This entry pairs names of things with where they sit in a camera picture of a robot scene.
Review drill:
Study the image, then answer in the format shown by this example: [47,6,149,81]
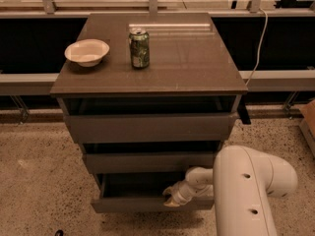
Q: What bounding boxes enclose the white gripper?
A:
[162,181,206,207]

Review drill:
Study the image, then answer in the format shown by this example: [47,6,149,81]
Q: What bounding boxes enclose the grey drawer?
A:
[83,151,216,174]
[65,113,237,144]
[92,172,214,213]

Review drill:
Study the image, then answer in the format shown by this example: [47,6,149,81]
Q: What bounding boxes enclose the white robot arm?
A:
[163,146,298,236]

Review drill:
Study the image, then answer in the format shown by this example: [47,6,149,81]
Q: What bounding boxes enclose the grey drawer cabinet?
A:
[49,12,249,182]

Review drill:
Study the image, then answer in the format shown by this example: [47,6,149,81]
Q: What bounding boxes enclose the green soda can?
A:
[129,28,150,69]

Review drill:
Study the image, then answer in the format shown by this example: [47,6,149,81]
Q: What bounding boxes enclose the white paper bowl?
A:
[64,39,110,67]

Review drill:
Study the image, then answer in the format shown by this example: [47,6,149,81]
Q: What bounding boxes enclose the white cable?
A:
[244,7,269,87]

